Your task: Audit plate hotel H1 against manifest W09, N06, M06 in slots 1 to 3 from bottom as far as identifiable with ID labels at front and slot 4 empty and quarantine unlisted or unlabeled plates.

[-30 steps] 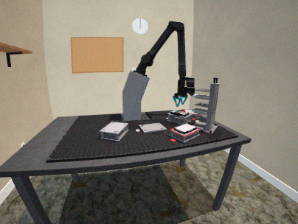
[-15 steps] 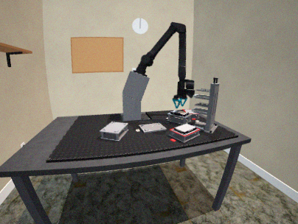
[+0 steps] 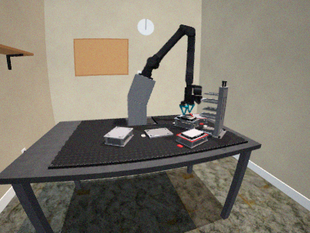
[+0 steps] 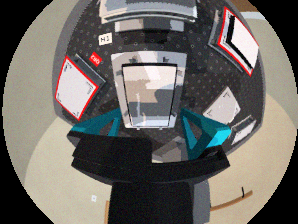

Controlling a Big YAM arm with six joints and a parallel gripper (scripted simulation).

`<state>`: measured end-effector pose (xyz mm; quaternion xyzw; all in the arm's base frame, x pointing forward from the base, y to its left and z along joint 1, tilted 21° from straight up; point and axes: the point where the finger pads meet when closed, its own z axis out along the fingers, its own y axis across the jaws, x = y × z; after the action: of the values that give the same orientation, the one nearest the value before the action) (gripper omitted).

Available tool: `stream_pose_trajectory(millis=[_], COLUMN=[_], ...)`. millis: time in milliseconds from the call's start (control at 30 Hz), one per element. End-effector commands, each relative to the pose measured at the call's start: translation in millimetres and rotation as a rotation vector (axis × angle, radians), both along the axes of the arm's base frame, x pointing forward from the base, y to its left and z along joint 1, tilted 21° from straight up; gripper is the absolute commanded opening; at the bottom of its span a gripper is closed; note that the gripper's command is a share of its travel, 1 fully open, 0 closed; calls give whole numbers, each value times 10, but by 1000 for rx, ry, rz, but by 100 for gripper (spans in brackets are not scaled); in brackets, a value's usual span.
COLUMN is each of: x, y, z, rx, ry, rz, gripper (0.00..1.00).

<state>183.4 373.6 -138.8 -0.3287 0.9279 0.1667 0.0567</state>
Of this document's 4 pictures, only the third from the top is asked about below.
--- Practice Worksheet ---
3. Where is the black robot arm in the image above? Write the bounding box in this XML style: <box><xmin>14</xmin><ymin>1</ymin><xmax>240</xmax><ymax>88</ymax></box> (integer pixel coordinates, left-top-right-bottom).
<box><xmin>138</xmin><ymin>25</ymin><xmax>203</xmax><ymax>104</ymax></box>

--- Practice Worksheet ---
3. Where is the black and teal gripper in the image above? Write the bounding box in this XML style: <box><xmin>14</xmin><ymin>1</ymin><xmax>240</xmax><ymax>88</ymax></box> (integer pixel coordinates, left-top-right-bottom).
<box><xmin>180</xmin><ymin>94</ymin><xmax>195</xmax><ymax>115</ymax></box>

